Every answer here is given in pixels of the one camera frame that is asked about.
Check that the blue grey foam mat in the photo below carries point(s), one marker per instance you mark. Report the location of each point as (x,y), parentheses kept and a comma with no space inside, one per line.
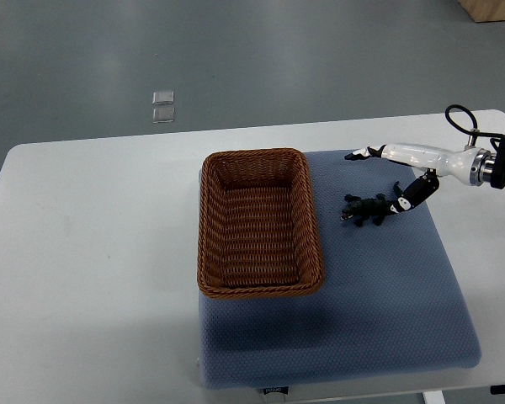
(390,302)

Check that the dark toy crocodile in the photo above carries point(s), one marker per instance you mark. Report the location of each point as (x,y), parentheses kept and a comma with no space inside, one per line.
(377,209)

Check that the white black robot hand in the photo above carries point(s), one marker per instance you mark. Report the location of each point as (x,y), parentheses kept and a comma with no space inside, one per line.
(432,161)

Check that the wooden box corner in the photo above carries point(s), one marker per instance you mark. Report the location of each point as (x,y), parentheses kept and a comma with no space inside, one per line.
(484,11)

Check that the brown wicker basket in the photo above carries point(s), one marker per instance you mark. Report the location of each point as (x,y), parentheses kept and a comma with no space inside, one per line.
(258,234)

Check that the upper floor socket plate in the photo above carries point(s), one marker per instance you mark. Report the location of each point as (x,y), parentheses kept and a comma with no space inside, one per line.
(163,97)

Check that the white table leg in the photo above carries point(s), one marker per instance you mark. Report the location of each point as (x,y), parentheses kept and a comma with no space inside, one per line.
(433,397)

